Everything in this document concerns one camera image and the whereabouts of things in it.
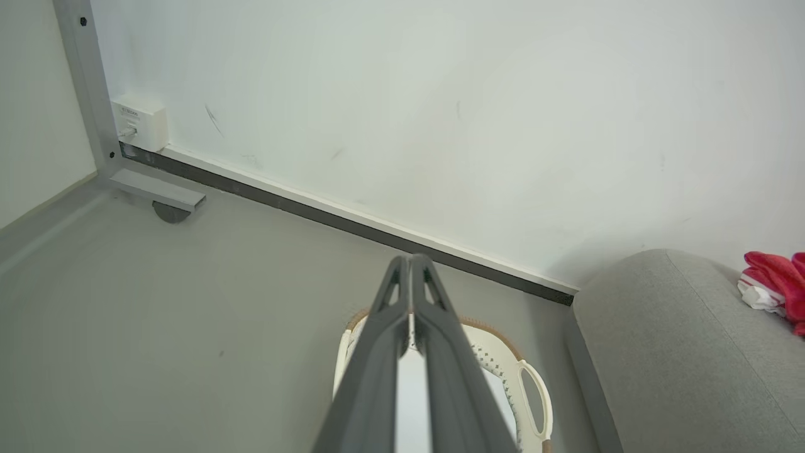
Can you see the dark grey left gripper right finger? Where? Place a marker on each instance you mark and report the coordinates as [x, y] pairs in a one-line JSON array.
[[453, 377]]

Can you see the red garment with white lining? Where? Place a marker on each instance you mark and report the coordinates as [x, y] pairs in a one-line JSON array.
[[777, 277]]

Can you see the dark round frame foot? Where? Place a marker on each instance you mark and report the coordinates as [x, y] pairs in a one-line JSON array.
[[170, 214]]

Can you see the white wall outlet box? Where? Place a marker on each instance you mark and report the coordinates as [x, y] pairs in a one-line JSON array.
[[148, 123]]

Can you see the white plastic laundry basket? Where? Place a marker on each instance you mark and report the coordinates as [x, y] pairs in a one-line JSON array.
[[343, 362]]

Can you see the grey metal table foot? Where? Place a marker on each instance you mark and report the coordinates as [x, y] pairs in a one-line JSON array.
[[91, 94]]

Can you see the grey fabric sofa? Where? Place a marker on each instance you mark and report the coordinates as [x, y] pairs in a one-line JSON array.
[[679, 358]]

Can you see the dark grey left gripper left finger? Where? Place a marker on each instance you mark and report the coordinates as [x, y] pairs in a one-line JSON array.
[[371, 377]]

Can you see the white and black baseboard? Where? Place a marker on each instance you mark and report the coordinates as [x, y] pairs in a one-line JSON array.
[[352, 220]]

